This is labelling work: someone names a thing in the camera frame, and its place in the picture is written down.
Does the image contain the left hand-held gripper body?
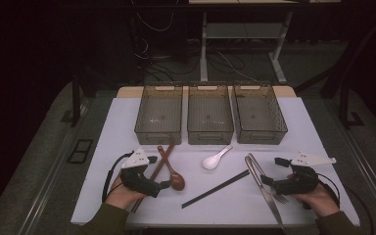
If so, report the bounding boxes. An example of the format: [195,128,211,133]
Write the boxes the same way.
[120,147,162,199]

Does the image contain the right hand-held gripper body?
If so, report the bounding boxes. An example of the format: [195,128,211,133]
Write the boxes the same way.
[272,150,337,196]

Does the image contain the brown wooden spoon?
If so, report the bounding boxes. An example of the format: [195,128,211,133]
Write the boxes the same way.
[157,145,186,192]

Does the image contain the transparent brown plastic bin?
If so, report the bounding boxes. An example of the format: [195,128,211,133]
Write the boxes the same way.
[233,83,289,145]
[186,84,235,146]
[134,84,184,146]

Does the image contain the white ceramic spoon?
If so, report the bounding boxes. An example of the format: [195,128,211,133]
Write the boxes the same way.
[202,144,234,171]

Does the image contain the person's left hand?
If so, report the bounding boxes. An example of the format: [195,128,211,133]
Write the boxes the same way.
[105,174,148,210]

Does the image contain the person's right hand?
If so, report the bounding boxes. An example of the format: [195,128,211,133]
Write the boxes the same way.
[287,172,341,218]

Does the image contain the metal tongs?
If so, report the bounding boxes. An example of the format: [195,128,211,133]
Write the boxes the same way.
[244,152,286,231]

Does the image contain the metal fork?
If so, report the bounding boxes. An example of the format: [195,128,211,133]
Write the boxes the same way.
[272,193,290,206]

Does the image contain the white table cover sheet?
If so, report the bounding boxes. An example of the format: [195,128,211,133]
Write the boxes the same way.
[70,96,361,228]

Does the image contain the black stand leg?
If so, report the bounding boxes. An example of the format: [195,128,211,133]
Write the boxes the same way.
[60,74,82,128]
[319,19,366,130]

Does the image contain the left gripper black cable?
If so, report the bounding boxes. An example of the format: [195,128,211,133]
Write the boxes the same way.
[101,150,135,204]

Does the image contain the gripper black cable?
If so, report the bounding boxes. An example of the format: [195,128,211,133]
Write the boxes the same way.
[316,171,375,235]
[101,150,135,204]

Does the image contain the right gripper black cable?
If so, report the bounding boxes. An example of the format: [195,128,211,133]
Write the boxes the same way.
[316,171,375,235]

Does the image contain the metal floor rail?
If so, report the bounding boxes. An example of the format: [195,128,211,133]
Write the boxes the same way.
[332,123,376,226]
[16,104,89,235]

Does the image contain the tangle of floor cables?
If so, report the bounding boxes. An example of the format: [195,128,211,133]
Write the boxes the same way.
[130,0,253,82]

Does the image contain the white metal desk frame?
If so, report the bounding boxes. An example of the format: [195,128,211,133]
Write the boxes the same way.
[188,0,342,85]

